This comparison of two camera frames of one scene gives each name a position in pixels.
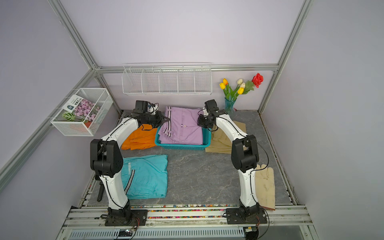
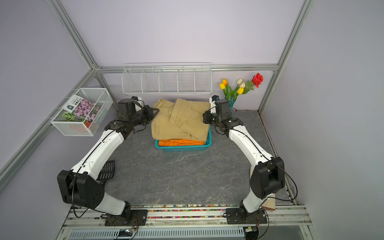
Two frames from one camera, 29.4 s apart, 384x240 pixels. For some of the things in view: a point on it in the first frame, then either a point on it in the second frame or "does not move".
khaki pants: x=220 y=143 → x=183 y=119
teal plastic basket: x=206 y=141 does not move
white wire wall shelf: x=167 y=78 does not move
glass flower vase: x=229 y=106 does not move
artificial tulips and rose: x=242 y=88 does not move
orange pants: x=143 y=136 → x=180 y=142
